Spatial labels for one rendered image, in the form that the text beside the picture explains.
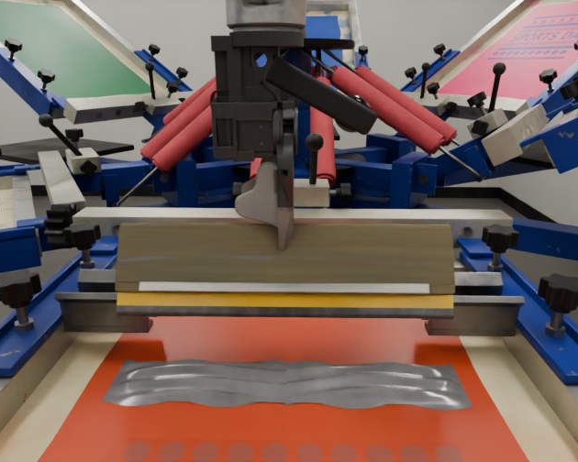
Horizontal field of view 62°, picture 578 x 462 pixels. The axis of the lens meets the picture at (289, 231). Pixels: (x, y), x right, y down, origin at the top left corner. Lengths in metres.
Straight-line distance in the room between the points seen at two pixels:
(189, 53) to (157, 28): 0.34
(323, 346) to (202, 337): 0.15
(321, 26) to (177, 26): 2.44
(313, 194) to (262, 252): 0.29
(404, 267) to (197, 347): 0.25
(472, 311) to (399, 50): 4.22
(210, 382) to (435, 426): 0.22
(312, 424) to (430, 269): 0.20
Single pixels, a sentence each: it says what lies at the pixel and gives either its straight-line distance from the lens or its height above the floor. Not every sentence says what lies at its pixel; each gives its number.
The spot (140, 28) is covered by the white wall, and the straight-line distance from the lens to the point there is 4.83.
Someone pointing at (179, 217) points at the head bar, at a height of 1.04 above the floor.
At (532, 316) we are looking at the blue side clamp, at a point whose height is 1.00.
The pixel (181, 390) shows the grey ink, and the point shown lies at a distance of 0.51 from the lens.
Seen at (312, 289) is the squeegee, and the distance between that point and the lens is 0.49.
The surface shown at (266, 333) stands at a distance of 0.60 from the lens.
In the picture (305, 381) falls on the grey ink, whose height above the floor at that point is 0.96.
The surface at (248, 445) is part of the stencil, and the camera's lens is 0.45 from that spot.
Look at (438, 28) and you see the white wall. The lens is 4.78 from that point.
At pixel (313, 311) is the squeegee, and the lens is 0.51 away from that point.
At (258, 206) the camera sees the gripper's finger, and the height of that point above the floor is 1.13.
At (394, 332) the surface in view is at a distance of 0.61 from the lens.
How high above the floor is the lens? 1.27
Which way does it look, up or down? 19 degrees down
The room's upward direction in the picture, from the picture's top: straight up
